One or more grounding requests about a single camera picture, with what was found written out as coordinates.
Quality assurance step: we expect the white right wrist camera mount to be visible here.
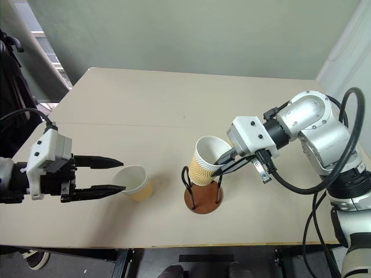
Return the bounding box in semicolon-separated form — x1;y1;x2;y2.
225;115;279;159

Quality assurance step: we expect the black table frame leg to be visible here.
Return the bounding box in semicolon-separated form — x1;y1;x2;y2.
111;248;134;278

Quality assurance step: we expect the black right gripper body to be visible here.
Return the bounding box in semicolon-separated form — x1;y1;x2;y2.
233;148;263;164

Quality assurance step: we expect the dark shoe white sole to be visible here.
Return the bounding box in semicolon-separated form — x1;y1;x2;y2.
22;250;50;270

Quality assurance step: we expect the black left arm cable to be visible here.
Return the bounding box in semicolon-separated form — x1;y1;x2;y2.
0;108;58;131

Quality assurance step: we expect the ribbed yellow paper cup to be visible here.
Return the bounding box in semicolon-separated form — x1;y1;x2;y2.
190;136;233;186
112;164;153;203

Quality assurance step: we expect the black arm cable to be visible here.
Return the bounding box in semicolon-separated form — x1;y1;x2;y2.
0;108;58;131
254;87;366;278

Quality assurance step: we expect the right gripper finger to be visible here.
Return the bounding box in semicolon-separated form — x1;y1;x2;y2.
212;155;257;178
215;148;238;166

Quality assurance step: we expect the white diagonal beam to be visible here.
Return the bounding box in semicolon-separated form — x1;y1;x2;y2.
13;0;73;91

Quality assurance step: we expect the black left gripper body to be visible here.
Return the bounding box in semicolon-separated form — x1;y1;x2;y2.
39;154;78;204

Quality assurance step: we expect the black floor strip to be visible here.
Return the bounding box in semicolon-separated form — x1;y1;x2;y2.
179;254;234;263

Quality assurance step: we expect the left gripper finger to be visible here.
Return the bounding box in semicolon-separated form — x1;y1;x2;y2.
73;184;128;201
74;155;125;170

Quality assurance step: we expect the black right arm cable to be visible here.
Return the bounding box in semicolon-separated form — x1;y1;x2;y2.
254;87;366;278

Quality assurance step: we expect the dark rounded shape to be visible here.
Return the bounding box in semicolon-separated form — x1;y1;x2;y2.
160;265;186;278

